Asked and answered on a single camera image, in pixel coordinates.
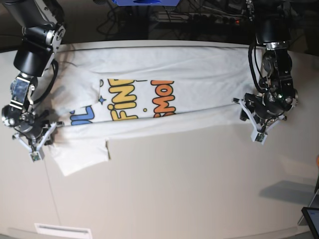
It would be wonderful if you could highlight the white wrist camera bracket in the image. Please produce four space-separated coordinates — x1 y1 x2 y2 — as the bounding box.
232 98 287 145
12 121 64 162

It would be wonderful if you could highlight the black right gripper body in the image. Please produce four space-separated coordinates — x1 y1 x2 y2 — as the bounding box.
14 119 51 147

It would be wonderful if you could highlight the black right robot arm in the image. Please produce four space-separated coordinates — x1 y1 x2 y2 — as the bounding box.
1 0 65 147

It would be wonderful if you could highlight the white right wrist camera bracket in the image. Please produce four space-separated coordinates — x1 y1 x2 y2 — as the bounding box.
12 121 64 162

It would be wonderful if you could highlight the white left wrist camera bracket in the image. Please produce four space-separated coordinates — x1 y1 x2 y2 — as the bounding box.
232 98 287 145

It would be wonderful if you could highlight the white printed T-shirt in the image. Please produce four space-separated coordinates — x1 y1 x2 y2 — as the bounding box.
45 46 254 176

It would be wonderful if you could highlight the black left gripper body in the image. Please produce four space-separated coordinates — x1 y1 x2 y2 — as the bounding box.
244 92 287 121

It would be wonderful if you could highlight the laptop with dark screen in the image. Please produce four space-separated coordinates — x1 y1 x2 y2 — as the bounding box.
298 179 319 239

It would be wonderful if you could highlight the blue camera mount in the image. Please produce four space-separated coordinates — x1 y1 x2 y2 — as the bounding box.
112 0 180 6

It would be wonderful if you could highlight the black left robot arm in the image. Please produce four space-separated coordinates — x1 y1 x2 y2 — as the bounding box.
243 0 298 126

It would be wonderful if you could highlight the white paper label strip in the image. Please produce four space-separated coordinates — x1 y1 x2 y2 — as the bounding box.
34 223 93 239

